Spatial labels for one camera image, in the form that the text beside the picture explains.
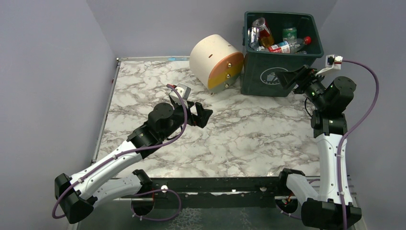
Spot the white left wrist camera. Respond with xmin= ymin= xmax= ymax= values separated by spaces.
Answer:
xmin=169 ymin=84 xmax=191 ymax=104

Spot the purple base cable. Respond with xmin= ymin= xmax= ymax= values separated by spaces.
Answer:
xmin=130 ymin=189 xmax=182 ymax=222
xmin=274 ymin=178 xmax=321 ymax=221

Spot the cream orange yellow drawer unit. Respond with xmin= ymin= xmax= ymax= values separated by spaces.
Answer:
xmin=189 ymin=34 xmax=244 ymax=93

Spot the clear bottle red label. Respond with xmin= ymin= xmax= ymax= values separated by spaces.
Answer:
xmin=265 ymin=36 xmax=312 ymax=54

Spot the dark green plastic bin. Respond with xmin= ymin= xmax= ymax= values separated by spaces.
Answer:
xmin=240 ymin=11 xmax=324 ymax=97

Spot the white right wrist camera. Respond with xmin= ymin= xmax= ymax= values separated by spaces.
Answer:
xmin=316 ymin=54 xmax=343 ymax=76

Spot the green tinted water bottle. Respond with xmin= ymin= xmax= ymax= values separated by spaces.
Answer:
xmin=282 ymin=27 xmax=297 ymax=42

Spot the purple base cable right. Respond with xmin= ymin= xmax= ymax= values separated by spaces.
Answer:
xmin=274 ymin=178 xmax=321 ymax=221

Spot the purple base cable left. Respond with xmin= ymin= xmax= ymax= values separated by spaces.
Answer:
xmin=130 ymin=189 xmax=182 ymax=222

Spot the red label amber tea bottle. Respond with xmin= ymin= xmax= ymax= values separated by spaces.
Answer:
xmin=252 ymin=17 xmax=275 ymax=48

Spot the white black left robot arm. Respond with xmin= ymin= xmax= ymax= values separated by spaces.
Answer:
xmin=52 ymin=92 xmax=213 ymax=224

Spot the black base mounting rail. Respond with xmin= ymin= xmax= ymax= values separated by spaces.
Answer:
xmin=120 ymin=176 xmax=308 ymax=210

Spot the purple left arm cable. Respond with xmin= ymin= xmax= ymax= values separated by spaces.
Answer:
xmin=52 ymin=83 xmax=188 ymax=219

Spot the crushed clear bottle pink label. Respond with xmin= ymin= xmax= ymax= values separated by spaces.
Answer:
xmin=248 ymin=27 xmax=259 ymax=51

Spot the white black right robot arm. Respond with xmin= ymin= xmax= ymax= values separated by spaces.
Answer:
xmin=275 ymin=65 xmax=362 ymax=230

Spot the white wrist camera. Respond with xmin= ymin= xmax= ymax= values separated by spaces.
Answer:
xmin=169 ymin=84 xmax=191 ymax=104
xmin=316 ymin=54 xmax=343 ymax=76

